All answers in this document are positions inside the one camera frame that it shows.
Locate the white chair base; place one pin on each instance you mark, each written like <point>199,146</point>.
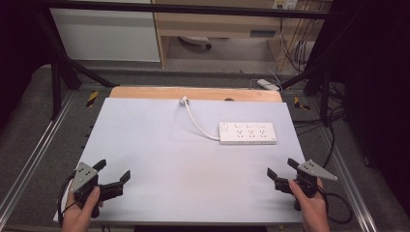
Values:
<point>197,40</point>

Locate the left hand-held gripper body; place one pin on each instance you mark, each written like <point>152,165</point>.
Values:
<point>84,180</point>

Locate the aluminium rail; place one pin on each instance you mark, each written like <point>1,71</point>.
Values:
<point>35,151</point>
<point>349,180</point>

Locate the person's left hand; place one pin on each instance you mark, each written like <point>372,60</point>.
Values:
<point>79,214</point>

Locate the black metal frame bar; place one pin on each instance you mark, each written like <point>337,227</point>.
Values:
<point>193,8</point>

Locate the white wall socket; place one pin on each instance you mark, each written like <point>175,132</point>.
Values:
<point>285,4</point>

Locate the white power plug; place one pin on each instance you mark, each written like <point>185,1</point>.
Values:
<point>184,100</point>

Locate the white power strip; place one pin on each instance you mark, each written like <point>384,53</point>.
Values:
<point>247,132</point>

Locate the person's right hand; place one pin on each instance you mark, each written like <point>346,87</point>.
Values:
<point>311,212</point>

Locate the black metal stand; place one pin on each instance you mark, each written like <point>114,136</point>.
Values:
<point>58,80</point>
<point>324,87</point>

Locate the white table sheet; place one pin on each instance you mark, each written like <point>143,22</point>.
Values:
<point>174,167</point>

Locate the wooden desk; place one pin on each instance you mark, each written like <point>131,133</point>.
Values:
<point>219,24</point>

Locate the wooden table board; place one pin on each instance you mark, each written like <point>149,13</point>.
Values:
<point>193,93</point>

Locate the dark curtain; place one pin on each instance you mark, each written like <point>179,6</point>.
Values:
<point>16,48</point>
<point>380,96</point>

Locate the white adapter box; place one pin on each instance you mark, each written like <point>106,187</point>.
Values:
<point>267,84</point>

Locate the white cabinet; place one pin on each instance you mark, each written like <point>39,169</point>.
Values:
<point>106,32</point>

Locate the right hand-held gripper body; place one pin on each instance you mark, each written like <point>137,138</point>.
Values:
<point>307,183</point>

